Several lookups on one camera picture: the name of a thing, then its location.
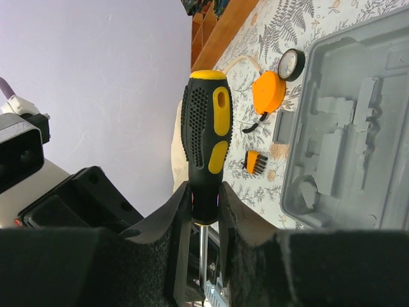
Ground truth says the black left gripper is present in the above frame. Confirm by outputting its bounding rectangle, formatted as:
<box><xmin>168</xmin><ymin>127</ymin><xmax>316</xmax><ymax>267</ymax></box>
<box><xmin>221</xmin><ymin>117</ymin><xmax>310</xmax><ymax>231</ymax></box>
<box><xmin>17</xmin><ymin>166</ymin><xmax>143</xmax><ymax>229</ymax></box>

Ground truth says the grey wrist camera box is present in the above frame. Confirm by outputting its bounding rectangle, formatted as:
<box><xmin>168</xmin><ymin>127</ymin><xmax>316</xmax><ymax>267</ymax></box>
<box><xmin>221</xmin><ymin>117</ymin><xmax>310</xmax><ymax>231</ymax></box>
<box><xmin>0</xmin><ymin>95</ymin><xmax>50</xmax><ymax>193</ymax></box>

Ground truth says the black tape roll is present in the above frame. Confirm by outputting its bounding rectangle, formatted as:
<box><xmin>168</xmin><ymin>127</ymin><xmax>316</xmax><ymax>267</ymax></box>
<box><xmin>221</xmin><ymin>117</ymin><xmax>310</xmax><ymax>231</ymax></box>
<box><xmin>277</xmin><ymin>49</ymin><xmax>305</xmax><ymax>82</ymax></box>

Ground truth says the short yellow black screwdriver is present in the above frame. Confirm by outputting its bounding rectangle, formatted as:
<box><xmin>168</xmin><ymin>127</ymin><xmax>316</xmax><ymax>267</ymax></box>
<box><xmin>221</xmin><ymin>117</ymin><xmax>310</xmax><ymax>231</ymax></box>
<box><xmin>181</xmin><ymin>70</ymin><xmax>233</xmax><ymax>287</ymax></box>

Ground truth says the beige cloth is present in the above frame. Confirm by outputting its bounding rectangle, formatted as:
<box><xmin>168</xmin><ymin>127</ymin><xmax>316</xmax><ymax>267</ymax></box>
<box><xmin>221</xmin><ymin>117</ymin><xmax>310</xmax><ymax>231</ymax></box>
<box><xmin>171</xmin><ymin>101</ymin><xmax>189</xmax><ymax>192</ymax></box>

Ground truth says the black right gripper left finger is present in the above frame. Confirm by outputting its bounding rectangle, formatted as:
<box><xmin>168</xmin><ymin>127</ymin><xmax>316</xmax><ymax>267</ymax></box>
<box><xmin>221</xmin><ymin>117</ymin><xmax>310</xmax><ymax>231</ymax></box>
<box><xmin>1</xmin><ymin>183</ymin><xmax>192</xmax><ymax>306</ymax></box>

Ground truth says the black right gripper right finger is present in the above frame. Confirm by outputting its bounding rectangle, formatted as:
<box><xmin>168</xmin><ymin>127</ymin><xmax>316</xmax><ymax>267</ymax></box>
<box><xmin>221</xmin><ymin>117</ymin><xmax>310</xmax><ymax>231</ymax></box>
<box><xmin>219</xmin><ymin>183</ymin><xmax>408</xmax><ymax>306</ymax></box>

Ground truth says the orange tape measure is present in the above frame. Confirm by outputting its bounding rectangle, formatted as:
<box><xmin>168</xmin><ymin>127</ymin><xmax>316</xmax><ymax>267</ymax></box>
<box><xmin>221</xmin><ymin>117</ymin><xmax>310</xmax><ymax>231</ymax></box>
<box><xmin>242</xmin><ymin>71</ymin><xmax>286</xmax><ymax>134</ymax></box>

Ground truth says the grey plastic tool case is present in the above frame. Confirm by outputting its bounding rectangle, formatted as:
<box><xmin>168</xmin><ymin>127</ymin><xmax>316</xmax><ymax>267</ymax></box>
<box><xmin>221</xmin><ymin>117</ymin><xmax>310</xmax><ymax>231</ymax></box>
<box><xmin>273</xmin><ymin>6</ymin><xmax>408</xmax><ymax>230</ymax></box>

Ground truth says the orange hex key set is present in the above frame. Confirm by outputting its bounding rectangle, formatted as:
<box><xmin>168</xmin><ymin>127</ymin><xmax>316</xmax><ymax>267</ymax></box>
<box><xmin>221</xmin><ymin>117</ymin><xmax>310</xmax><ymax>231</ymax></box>
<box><xmin>242</xmin><ymin>150</ymin><xmax>268</xmax><ymax>175</ymax></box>

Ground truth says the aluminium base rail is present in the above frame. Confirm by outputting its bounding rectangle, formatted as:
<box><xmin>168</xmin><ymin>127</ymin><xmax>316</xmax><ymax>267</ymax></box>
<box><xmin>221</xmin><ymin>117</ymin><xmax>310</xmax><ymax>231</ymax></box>
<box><xmin>185</xmin><ymin>224</ymin><xmax>229</xmax><ymax>306</ymax></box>

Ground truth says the wooden compartment tray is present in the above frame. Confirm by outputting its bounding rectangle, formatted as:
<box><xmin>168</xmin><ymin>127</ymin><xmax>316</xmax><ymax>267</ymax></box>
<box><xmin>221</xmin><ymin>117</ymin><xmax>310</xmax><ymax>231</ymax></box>
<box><xmin>190</xmin><ymin>0</ymin><xmax>258</xmax><ymax>72</ymax></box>

